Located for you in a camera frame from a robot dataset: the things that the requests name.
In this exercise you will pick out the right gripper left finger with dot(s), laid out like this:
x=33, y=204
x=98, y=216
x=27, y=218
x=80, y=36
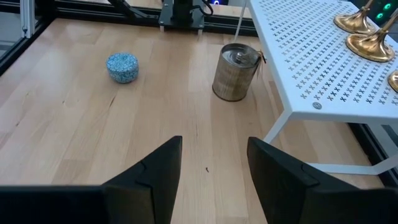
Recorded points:
x=140, y=193

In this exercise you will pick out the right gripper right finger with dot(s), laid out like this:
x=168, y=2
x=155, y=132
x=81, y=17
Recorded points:
x=298, y=193

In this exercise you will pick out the blue patterned candle tin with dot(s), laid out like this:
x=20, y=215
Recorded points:
x=122, y=68

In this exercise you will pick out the silver metal candle can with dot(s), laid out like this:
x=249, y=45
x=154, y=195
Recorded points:
x=233, y=77

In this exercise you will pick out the tall brass candlestick holder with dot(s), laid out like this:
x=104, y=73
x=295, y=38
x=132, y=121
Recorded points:
x=370, y=46

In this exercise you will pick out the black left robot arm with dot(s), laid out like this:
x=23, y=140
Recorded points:
x=182, y=14

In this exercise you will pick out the white perforated metal shelf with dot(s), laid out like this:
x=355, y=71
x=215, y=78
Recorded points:
x=311, y=62

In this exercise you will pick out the silver aluminium extrusion bracket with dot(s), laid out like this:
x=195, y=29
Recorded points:
x=27, y=18

